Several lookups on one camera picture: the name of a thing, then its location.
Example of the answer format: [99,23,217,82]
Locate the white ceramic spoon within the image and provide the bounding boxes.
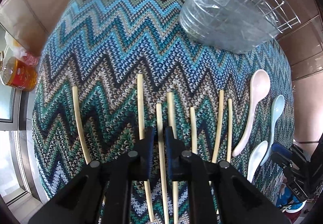
[247,140,268,183]

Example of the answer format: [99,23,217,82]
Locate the bamboo chopstick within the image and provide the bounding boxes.
[156,103,169,224]
[227,99,233,163]
[166,92,178,224]
[190,107,197,154]
[72,86,91,164]
[137,73,154,222]
[212,90,224,163]

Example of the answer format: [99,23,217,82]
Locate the light blue ceramic spoon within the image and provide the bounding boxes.
[260,95,285,167]

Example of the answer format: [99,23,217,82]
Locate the pink ceramic spoon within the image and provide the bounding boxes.
[232,69,271,157]

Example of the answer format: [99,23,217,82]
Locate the zigzag knitted table cloth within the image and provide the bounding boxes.
[30,0,294,223]

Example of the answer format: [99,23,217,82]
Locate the orange drink bottle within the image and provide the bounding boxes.
[1,51,37,92]

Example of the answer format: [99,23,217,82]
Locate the white plastic bag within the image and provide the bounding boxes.
[4,32,39,67]

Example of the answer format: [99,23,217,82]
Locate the wire utensil basket with liner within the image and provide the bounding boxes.
[179,0,301,54]

